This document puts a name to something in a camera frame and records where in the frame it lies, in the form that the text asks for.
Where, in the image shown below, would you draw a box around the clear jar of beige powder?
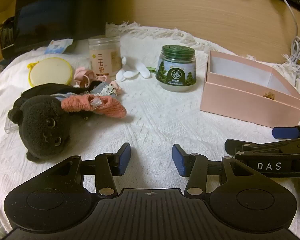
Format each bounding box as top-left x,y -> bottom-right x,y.
88,35 -> 122,78

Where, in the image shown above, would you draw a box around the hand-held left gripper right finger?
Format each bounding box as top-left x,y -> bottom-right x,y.
172,144 -> 259,197

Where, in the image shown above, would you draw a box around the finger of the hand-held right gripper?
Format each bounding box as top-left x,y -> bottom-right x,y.
224,138 -> 300,156
272,123 -> 300,140

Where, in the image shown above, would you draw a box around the blue floral cloth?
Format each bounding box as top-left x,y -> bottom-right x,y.
89,82 -> 118,97

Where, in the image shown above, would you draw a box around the black cloth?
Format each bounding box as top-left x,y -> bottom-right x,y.
21,83 -> 88,98

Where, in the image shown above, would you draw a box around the black plush cat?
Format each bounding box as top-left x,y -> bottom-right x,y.
7,95 -> 72,162

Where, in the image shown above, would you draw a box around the dark storage rack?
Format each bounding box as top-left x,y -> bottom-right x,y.
0,17 -> 16,58

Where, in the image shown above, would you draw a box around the green lid jar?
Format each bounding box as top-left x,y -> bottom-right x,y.
156,45 -> 197,92

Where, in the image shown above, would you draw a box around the yellow round sponge pouch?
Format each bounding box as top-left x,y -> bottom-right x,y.
27,57 -> 73,87

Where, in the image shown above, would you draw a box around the white glove toy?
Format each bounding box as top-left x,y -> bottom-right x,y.
116,56 -> 150,82

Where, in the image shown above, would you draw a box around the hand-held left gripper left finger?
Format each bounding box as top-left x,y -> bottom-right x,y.
44,142 -> 132,197

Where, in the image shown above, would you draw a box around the pink cardboard box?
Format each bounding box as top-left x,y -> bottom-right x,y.
199,50 -> 300,128

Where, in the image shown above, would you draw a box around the clear plastic piece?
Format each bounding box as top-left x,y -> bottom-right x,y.
4,119 -> 18,134

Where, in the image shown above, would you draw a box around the blue white wipes packet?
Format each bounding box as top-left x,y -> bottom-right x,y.
45,39 -> 74,55

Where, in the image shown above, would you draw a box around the black monitor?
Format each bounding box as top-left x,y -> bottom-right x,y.
14,0 -> 136,53

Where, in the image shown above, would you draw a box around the white cable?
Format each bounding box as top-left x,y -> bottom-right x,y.
271,0 -> 300,68

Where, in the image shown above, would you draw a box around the white fringed blanket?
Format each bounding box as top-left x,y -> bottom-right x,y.
0,21 -> 300,240

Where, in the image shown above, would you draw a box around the pink scrunchie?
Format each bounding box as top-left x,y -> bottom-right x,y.
74,67 -> 97,88

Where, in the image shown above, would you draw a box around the pale pink small sock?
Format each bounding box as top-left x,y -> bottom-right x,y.
110,80 -> 125,95

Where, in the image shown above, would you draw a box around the pink knitted socks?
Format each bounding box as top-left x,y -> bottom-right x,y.
61,94 -> 127,119

